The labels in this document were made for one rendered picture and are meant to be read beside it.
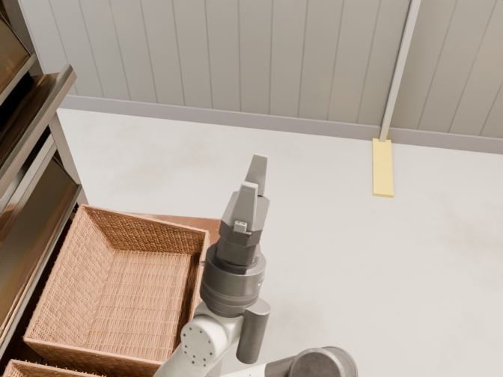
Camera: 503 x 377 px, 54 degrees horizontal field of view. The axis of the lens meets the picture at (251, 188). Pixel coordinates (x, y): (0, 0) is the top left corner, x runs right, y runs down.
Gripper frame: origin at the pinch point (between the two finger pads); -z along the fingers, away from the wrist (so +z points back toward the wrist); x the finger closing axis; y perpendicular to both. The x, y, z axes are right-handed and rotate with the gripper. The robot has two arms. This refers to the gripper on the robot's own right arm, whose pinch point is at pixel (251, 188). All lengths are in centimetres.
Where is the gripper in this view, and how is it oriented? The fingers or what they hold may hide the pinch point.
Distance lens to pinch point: 65.6
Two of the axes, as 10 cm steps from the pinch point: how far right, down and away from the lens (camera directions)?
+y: -9.7, -2.3, 0.5
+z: -1.9, 8.9, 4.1
